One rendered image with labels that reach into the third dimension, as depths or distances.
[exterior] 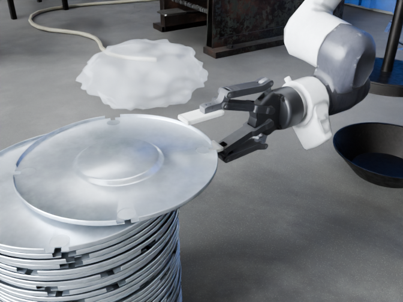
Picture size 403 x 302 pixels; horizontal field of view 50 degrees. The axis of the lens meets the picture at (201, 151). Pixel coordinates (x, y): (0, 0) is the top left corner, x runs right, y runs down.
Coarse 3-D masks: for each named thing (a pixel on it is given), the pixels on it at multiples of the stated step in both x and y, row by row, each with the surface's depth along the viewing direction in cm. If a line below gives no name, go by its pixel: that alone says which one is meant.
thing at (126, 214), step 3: (120, 210) 53; (123, 210) 53; (126, 210) 53; (129, 210) 53; (132, 210) 53; (120, 213) 52; (123, 213) 52; (126, 213) 52; (129, 213) 52; (132, 213) 52; (135, 213) 52; (120, 216) 52; (123, 216) 52; (126, 216) 52; (129, 216) 52; (132, 216) 52; (126, 219) 51
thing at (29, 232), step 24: (24, 144) 68; (0, 168) 62; (0, 192) 57; (0, 216) 53; (24, 216) 53; (0, 240) 49; (24, 240) 49; (48, 240) 49; (72, 240) 49; (96, 240) 48
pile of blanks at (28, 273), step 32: (160, 224) 55; (0, 256) 49; (32, 256) 48; (64, 256) 49; (96, 256) 49; (128, 256) 52; (160, 256) 57; (0, 288) 53; (32, 288) 51; (64, 288) 51; (96, 288) 52; (128, 288) 54; (160, 288) 60
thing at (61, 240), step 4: (56, 236) 50; (60, 236) 50; (64, 236) 50; (52, 240) 49; (56, 240) 49; (60, 240) 49; (64, 240) 49; (68, 240) 49; (52, 244) 49; (56, 244) 49; (60, 244) 49; (64, 244) 49
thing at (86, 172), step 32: (64, 128) 71; (96, 128) 71; (128, 128) 71; (160, 128) 71; (192, 128) 71; (32, 160) 63; (64, 160) 63; (96, 160) 62; (128, 160) 62; (160, 160) 62; (192, 160) 63; (32, 192) 56; (64, 192) 56; (96, 192) 56; (128, 192) 56; (160, 192) 56; (192, 192) 56; (96, 224) 50
